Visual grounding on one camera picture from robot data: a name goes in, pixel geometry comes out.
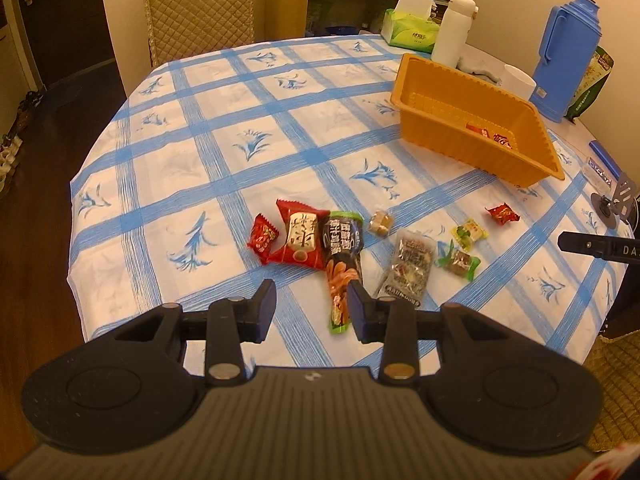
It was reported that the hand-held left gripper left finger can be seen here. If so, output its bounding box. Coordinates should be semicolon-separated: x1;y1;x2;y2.
114;279;278;387

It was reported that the woven seat cushion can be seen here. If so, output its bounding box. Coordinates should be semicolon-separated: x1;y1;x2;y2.
582;332;640;453

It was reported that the green wrapped brown candy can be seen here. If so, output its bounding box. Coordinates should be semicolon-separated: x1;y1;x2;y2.
435;241;482;278

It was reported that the beige quilted chair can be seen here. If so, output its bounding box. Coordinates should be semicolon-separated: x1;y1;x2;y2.
140;0;257;68

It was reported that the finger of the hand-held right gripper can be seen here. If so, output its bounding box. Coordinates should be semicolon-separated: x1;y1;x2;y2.
591;177;640;231
557;231;640;264

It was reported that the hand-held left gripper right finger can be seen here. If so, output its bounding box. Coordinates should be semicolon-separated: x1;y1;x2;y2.
348;280;507;387

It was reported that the blue thermos jug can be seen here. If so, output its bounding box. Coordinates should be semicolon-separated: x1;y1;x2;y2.
531;0;608;123

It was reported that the large red cake packet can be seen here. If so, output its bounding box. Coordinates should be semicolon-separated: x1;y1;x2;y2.
267;199;332;272

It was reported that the grey cloth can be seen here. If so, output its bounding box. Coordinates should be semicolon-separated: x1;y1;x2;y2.
456;52;505;86

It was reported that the white cup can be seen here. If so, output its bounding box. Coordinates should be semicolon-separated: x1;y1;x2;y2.
500;64;537;103

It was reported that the small red candy packet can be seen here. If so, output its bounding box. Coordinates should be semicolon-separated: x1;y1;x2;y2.
247;213;281;265
484;202;522;224

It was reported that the green snack bag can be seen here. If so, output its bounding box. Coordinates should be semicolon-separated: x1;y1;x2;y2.
565;46;616;123

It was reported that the dark wooden door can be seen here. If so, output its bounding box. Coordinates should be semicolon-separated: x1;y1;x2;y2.
10;0;117;92

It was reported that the blue checked white tablecloth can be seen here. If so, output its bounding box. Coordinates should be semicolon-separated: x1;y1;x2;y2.
67;34;632;367

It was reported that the white thermos bottle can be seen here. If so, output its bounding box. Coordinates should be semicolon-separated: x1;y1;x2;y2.
431;0;478;69

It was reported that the row of shoes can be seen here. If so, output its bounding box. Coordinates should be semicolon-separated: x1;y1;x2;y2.
0;89;45;196

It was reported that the green tissue pack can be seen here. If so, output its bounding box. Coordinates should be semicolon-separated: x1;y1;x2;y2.
380;0;443;56

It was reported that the yellow green candy packet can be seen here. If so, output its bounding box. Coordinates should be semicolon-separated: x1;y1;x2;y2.
451;218;488;250

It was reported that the long green black snack packet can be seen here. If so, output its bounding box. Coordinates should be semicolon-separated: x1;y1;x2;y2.
320;211;365;335

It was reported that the wooden shelf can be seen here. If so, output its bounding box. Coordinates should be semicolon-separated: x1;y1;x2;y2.
306;0;451;38

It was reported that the orange plastic tray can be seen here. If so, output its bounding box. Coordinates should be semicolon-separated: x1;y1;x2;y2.
390;53;566;187

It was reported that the brown cube candy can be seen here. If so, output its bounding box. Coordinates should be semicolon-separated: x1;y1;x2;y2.
369;211;395;237

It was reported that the blue flat pack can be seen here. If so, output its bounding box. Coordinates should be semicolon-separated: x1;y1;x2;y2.
584;141;623;188

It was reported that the clear grey snack packet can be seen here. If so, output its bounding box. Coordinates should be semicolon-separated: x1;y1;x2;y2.
372;230;435;308

